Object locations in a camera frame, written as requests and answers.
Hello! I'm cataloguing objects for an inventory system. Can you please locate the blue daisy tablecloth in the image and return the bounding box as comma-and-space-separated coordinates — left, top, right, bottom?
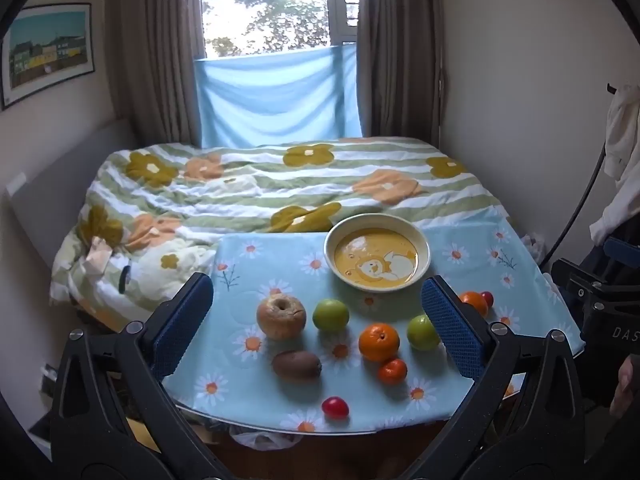
161, 220, 586, 435

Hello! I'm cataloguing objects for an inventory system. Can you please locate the white hanging garment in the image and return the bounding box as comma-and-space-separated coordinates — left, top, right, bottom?
589, 82, 640, 246

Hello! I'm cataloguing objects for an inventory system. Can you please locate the framed wall picture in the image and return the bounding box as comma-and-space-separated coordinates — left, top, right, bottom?
0, 2, 96, 111

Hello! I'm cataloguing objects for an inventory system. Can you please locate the green round fruit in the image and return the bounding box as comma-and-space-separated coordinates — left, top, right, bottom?
312, 299, 350, 332
406, 314, 441, 352

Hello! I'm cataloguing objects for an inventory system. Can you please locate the brown curtain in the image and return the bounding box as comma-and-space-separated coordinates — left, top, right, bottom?
356, 0, 451, 146
102, 0, 207, 148

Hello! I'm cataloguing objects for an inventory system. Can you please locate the small mandarin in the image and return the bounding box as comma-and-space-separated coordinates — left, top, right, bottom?
377, 358, 409, 386

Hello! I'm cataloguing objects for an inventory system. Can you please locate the window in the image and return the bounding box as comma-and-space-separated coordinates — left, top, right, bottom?
199, 0, 362, 58

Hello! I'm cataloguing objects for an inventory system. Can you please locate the cream bowl with bear print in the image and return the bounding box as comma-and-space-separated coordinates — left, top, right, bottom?
323, 213, 432, 293

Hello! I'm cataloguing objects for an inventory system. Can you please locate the striped floral blanket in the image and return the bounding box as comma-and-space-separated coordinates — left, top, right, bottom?
49, 136, 511, 321

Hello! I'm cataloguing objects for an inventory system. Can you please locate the medium orange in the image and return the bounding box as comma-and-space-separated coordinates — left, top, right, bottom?
457, 291, 489, 317

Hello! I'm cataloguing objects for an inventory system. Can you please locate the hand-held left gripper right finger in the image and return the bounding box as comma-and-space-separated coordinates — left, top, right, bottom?
392, 275, 586, 480

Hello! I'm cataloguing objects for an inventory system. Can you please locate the brown kiwi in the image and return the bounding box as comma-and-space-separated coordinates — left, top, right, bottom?
271, 350, 322, 382

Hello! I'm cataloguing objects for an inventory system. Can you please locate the light blue window cloth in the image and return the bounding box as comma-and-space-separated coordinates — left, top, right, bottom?
194, 44, 363, 150

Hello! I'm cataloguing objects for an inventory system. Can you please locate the grey padded headboard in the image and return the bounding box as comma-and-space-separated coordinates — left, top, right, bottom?
5, 121, 137, 271

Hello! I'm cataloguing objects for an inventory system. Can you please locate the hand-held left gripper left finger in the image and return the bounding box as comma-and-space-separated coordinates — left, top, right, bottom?
49, 272, 236, 480

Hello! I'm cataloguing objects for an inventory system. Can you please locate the black cable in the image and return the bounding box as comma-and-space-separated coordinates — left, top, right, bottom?
542, 145, 608, 266

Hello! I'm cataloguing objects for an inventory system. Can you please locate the wrinkled apple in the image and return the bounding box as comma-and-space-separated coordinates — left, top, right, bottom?
256, 293, 307, 342

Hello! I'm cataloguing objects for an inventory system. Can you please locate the person's right hand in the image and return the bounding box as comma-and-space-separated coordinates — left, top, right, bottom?
611, 355, 640, 415

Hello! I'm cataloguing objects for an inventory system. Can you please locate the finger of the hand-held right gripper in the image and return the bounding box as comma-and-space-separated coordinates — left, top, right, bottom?
602, 236, 640, 281
551, 257, 640, 311

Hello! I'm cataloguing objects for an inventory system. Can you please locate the large orange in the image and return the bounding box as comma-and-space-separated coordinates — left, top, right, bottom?
358, 323, 401, 364

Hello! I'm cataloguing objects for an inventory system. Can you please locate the beige crumpled paper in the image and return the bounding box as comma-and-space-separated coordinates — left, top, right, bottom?
84, 237, 114, 277

